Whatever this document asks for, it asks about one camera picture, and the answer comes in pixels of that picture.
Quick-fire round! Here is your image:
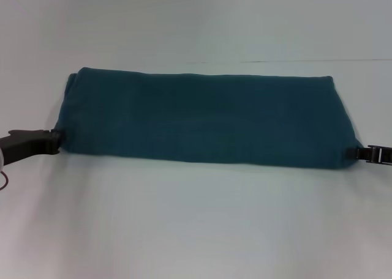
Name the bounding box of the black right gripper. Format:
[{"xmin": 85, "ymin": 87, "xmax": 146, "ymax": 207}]
[{"xmin": 347, "ymin": 144, "xmax": 392, "ymax": 166}]

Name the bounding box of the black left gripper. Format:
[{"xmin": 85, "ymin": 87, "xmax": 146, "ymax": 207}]
[{"xmin": 0, "ymin": 128, "xmax": 66, "ymax": 166}]

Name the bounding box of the blue t-shirt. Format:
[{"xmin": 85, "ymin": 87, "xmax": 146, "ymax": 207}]
[{"xmin": 56, "ymin": 66, "xmax": 360, "ymax": 172}]

